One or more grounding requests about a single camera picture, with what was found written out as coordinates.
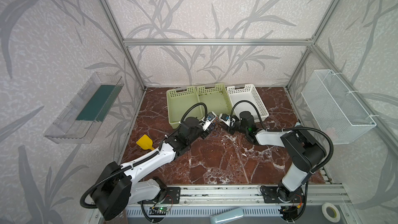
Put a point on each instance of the left light green basket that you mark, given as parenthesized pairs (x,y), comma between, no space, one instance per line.
(179,101)

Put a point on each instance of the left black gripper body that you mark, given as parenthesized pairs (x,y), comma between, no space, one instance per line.
(198,133)

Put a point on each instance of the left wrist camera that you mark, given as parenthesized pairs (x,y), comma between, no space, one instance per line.
(208,120)

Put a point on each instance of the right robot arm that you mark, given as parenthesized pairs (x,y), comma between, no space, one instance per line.
(309,149)

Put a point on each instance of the white wire mesh basket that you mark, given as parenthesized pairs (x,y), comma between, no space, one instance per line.
(335,108)

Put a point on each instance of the white tape roll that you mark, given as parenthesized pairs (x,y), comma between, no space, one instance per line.
(331,213)

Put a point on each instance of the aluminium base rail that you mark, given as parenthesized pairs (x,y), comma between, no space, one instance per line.
(255,200)

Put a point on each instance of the middle light green basket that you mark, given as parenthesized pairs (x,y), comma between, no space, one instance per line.
(216,98)

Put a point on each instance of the clear plastic wall shelf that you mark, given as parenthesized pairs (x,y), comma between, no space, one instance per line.
(80,121)

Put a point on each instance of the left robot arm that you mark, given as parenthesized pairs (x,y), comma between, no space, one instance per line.
(121,185)

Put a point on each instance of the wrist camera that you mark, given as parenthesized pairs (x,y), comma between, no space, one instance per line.
(208,120)
(228,120)

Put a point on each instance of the light green basket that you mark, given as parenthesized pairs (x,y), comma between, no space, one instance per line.
(179,101)
(216,98)

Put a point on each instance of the white perforated basket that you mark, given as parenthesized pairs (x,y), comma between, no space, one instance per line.
(247,92)

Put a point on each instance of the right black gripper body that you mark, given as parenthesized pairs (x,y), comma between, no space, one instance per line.
(237,127)

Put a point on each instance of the yellow scoop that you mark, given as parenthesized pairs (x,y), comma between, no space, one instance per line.
(145,143)

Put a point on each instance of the aluminium frame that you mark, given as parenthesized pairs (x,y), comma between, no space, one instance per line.
(310,44)

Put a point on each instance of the light blue handheld device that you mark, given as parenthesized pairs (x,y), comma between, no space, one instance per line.
(228,216)

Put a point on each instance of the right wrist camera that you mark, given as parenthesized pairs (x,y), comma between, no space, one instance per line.
(228,120)

